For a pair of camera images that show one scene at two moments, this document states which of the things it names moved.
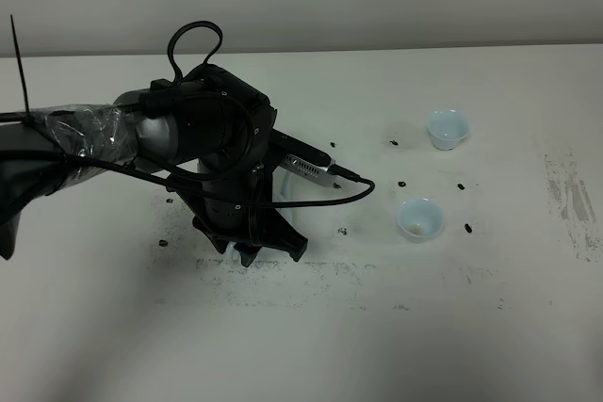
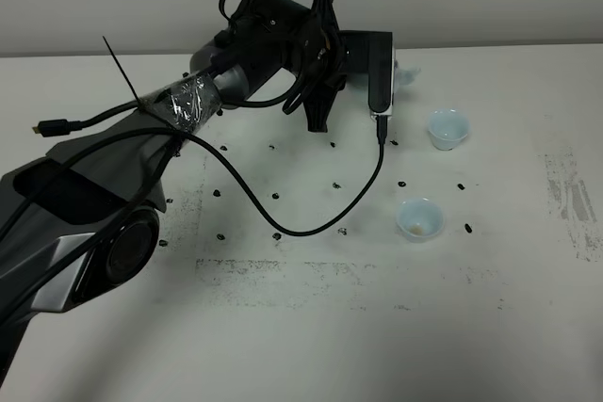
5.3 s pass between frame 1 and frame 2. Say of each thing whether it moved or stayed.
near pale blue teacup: stayed
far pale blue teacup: stayed
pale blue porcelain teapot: moved
